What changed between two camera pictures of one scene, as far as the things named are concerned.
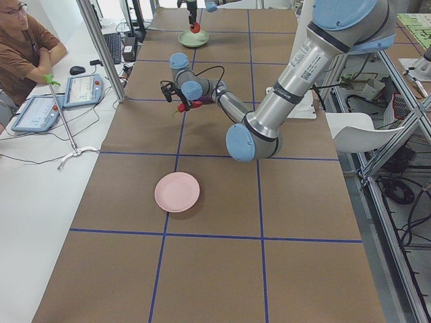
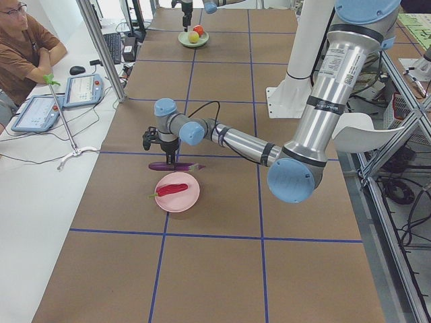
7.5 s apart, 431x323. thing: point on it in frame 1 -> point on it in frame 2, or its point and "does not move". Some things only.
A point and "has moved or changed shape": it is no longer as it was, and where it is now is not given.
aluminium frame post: x=89 y=11 does not move
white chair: x=353 y=132 does not move
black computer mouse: x=77 y=70 does not move
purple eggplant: x=206 y=99 -> x=176 y=166
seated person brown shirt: x=27 y=53 does not move
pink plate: x=177 y=192 does not move
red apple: x=195 y=28 has moved or changed shape
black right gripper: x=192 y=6 -> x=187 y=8
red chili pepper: x=182 y=107 -> x=170 y=188
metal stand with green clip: x=50 y=80 does not move
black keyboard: x=114 y=43 does not move
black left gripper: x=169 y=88 -> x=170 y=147
